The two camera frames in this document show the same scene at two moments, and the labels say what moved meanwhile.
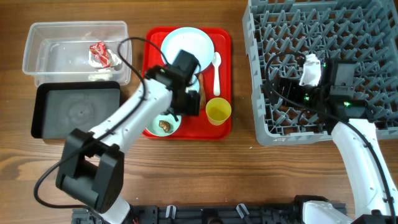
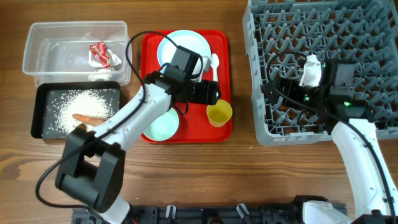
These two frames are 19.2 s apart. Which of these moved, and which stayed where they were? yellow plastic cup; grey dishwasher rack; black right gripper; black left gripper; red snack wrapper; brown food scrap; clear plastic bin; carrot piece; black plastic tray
Moved: black left gripper; carrot piece; brown food scrap
Stayed: black plastic tray; clear plastic bin; yellow plastic cup; grey dishwasher rack; black right gripper; red snack wrapper
